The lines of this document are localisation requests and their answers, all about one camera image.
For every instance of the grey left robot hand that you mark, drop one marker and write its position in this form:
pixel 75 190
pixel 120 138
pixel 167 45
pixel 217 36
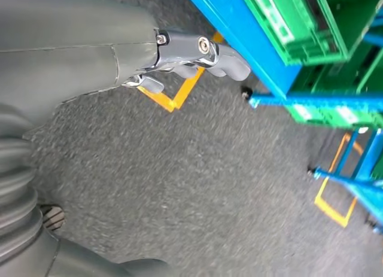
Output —
pixel 60 49

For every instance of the green plastic crate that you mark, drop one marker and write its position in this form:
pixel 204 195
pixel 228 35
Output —
pixel 322 116
pixel 284 29
pixel 328 75

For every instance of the yellow floor tape marking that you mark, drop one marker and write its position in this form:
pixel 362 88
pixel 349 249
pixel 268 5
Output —
pixel 332 213
pixel 182 93

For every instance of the blue metal shelf rack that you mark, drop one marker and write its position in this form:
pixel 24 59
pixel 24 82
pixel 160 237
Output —
pixel 254 41

